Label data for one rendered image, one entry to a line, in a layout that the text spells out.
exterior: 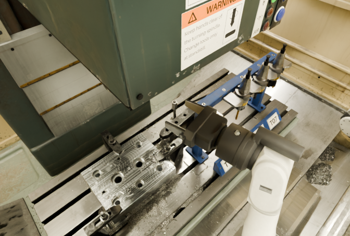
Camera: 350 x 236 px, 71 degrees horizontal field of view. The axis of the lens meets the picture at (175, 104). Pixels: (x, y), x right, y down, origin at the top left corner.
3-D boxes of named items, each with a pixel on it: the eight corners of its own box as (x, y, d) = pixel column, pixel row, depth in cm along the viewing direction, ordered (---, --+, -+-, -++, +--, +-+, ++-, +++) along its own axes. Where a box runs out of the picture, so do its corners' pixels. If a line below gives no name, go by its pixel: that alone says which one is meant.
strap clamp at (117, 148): (127, 161, 107) (121, 142, 96) (121, 166, 106) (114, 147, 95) (111, 143, 114) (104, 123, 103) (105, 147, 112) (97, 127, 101)
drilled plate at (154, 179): (175, 173, 99) (175, 167, 95) (114, 224, 86) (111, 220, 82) (142, 138, 111) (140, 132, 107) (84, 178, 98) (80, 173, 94)
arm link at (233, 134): (211, 94, 60) (257, 116, 55) (207, 119, 67) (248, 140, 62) (181, 127, 53) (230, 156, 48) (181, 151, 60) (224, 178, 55)
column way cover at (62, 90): (136, 93, 136) (121, 2, 98) (54, 140, 115) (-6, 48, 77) (131, 88, 139) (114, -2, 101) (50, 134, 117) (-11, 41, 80)
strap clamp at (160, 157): (183, 155, 109) (184, 136, 98) (160, 173, 103) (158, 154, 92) (178, 150, 111) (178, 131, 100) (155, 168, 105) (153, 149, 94)
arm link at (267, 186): (265, 143, 55) (254, 191, 60) (254, 159, 48) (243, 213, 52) (296, 152, 52) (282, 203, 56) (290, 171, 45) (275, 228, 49)
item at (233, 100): (246, 102, 89) (246, 101, 88) (236, 110, 86) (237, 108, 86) (230, 92, 92) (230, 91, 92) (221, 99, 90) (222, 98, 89)
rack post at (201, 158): (209, 157, 108) (216, 113, 87) (200, 164, 106) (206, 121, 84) (193, 143, 114) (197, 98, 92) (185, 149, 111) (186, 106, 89)
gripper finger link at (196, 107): (184, 107, 66) (204, 117, 64) (185, 99, 64) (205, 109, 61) (188, 103, 67) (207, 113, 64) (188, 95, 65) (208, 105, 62)
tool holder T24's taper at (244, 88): (241, 85, 93) (245, 71, 88) (252, 89, 91) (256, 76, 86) (235, 91, 90) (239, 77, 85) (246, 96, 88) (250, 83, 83)
